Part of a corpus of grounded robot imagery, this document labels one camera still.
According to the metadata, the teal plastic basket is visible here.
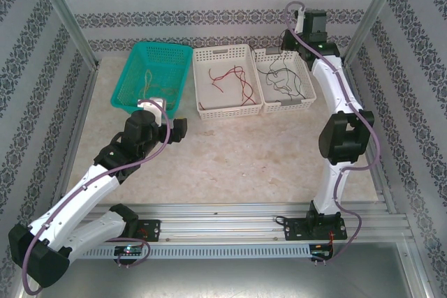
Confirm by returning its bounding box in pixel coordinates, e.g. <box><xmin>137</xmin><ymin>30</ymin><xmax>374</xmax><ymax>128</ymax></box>
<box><xmin>110</xmin><ymin>41</ymin><xmax>193</xmax><ymax>120</ymax></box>

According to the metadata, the small circuit board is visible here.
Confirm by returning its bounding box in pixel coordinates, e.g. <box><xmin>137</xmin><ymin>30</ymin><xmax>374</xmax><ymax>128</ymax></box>
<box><xmin>114</xmin><ymin>244</ymin><xmax>145</xmax><ymax>256</ymax></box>
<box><xmin>309</xmin><ymin>244</ymin><xmax>335</xmax><ymax>259</ymax></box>

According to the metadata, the aluminium side rail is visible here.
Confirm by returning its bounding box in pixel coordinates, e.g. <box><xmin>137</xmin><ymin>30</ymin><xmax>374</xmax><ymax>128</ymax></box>
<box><xmin>340</xmin><ymin>60</ymin><xmax>399</xmax><ymax>215</ymax></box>
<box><xmin>52</xmin><ymin>64</ymin><xmax>102</xmax><ymax>204</ymax></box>

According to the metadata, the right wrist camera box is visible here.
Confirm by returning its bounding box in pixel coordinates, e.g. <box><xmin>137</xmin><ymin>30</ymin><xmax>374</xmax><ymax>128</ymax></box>
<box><xmin>295</xmin><ymin>10</ymin><xmax>307</xmax><ymax>34</ymax></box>

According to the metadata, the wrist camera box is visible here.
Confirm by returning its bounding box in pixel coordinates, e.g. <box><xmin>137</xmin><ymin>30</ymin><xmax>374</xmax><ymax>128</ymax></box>
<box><xmin>138</xmin><ymin>97</ymin><xmax>167</xmax><ymax>126</ymax></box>
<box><xmin>295</xmin><ymin>10</ymin><xmax>307</xmax><ymax>34</ymax></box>

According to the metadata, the slotted grey cable duct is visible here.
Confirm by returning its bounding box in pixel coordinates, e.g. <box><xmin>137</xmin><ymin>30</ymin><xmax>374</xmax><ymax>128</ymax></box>
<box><xmin>82</xmin><ymin>244</ymin><xmax>312</xmax><ymax>260</ymax></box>

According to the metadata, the small white plastic basket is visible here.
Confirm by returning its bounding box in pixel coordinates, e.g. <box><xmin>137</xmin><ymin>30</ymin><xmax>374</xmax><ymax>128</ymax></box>
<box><xmin>251</xmin><ymin>45</ymin><xmax>318</xmax><ymax>114</ymax></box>

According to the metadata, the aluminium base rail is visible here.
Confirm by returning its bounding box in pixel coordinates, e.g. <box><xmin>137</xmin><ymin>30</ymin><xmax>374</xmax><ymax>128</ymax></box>
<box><xmin>64</xmin><ymin>202</ymin><xmax>415</xmax><ymax>243</ymax></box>

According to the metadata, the yellow cable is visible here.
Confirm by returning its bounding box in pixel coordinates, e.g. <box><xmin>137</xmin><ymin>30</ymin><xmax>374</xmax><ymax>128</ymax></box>
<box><xmin>142</xmin><ymin>68</ymin><xmax>155</xmax><ymax>99</ymax></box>
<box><xmin>152</xmin><ymin>84</ymin><xmax>179</xmax><ymax>103</ymax></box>

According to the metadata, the grey metal panel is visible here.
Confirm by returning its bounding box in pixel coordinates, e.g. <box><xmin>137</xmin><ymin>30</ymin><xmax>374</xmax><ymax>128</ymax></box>
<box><xmin>20</xmin><ymin>240</ymin><xmax>432</xmax><ymax>298</ymax></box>

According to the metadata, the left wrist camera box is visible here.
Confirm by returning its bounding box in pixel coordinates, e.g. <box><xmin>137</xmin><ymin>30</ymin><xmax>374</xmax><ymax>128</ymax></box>
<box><xmin>138</xmin><ymin>97</ymin><xmax>167</xmax><ymax>126</ymax></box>

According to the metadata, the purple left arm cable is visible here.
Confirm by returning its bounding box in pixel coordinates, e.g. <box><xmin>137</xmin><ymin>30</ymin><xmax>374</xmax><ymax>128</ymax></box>
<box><xmin>21</xmin><ymin>99</ymin><xmax>172</xmax><ymax>295</ymax></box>

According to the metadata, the aluminium frame post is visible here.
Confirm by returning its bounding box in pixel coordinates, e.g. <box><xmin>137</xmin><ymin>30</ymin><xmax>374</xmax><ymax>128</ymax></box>
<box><xmin>341</xmin><ymin>0</ymin><xmax>409</xmax><ymax>67</ymax></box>
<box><xmin>33</xmin><ymin>0</ymin><xmax>101</xmax><ymax>68</ymax></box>

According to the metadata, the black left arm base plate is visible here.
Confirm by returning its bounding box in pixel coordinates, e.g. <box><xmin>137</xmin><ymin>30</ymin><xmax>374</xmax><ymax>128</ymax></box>
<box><xmin>134</xmin><ymin>219</ymin><xmax>162</xmax><ymax>243</ymax></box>

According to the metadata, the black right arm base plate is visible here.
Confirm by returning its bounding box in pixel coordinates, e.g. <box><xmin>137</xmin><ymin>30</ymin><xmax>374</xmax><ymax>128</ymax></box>
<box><xmin>283</xmin><ymin>216</ymin><xmax>349</xmax><ymax>242</ymax></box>

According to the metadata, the large white plastic basket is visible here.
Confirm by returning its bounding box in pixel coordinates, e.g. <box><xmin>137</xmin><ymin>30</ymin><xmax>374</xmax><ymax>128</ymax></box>
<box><xmin>191</xmin><ymin>43</ymin><xmax>263</xmax><ymax>120</ymax></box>

